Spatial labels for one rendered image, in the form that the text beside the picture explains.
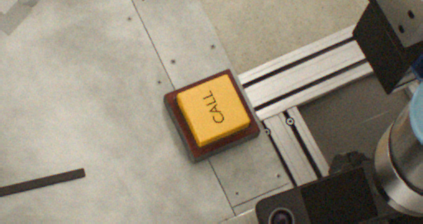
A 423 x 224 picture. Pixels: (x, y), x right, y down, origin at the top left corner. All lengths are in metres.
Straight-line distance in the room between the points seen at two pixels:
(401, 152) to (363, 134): 1.10
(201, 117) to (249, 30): 0.97
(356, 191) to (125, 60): 0.43
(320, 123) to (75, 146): 0.75
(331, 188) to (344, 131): 0.99
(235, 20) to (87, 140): 0.98
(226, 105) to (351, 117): 0.72
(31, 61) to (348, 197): 0.47
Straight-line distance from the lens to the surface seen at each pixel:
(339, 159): 0.92
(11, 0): 1.05
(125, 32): 1.20
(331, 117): 1.83
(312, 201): 0.85
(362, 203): 0.84
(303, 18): 2.12
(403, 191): 0.77
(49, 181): 1.14
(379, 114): 1.85
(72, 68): 1.19
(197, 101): 1.14
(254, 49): 2.08
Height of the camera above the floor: 1.90
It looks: 69 degrees down
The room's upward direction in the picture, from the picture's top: 8 degrees clockwise
